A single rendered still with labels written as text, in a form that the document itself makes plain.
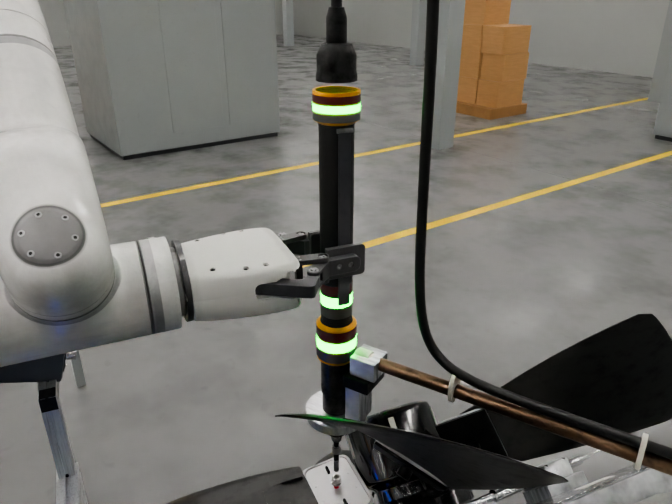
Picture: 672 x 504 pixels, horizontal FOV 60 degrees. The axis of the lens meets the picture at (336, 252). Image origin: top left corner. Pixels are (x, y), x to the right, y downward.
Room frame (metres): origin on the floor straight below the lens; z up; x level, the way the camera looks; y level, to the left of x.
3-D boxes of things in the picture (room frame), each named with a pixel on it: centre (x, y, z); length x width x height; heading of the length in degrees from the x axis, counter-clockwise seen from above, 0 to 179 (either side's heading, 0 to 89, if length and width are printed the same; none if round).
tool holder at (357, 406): (0.53, -0.01, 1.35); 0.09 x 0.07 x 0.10; 58
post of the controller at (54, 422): (0.88, 0.54, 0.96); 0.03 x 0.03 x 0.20; 23
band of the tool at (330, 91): (0.53, 0.00, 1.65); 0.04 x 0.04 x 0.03
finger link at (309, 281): (0.47, 0.05, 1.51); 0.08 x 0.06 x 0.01; 54
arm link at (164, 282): (0.46, 0.16, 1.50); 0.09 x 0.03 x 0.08; 23
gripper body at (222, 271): (0.49, 0.10, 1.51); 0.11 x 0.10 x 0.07; 113
